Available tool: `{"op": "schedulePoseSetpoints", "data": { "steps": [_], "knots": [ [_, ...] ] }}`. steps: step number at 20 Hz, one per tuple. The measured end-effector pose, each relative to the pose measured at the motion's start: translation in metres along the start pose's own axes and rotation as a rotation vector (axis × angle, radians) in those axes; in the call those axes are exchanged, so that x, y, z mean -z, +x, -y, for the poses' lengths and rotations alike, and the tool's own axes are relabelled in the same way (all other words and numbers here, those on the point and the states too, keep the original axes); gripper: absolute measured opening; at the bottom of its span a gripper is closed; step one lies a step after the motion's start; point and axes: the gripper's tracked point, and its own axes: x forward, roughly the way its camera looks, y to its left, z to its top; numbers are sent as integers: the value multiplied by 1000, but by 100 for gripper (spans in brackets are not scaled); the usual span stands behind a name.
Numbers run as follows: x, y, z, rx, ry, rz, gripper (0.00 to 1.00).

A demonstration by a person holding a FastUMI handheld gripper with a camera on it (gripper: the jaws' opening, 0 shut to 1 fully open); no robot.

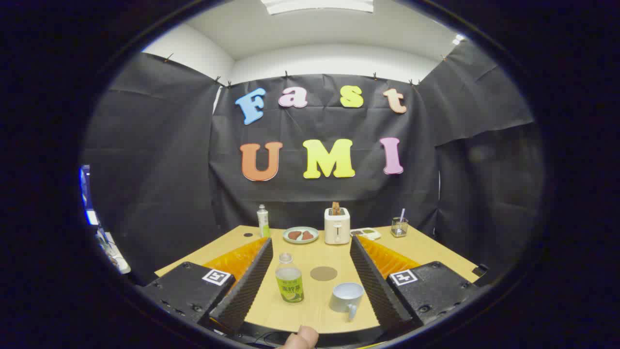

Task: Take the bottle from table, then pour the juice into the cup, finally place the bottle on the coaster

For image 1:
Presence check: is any long ceiling light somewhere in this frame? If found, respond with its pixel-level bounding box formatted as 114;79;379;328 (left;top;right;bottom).
261;0;374;15

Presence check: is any blue lit monitor screen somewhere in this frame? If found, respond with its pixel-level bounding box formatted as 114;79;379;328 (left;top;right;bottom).
80;165;100;226

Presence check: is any white object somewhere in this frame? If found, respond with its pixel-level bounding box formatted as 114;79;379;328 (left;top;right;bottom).
97;230;131;274

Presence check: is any pale green plate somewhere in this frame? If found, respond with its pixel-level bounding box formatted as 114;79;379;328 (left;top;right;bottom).
283;226;320;244

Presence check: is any white toaster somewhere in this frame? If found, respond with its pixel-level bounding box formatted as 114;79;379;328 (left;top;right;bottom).
324;207;351;245

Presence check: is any slim white green bottle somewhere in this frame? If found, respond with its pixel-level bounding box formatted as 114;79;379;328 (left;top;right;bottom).
257;204;271;238

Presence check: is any round brown coaster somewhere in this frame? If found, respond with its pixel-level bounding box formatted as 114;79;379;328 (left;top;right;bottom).
310;266;338;282

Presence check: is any wooden table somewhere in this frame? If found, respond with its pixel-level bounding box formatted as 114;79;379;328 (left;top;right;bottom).
154;225;480;335

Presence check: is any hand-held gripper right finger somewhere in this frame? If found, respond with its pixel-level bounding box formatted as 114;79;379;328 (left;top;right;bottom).
350;236;480;333

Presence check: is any pale blue cup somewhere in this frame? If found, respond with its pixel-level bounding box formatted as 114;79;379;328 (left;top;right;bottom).
329;282;365;321

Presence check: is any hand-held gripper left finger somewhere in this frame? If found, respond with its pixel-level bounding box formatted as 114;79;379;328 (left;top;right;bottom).
140;237;274;335

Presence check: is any green label juice bottle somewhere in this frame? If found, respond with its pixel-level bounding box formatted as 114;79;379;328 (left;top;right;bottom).
275;253;305;304

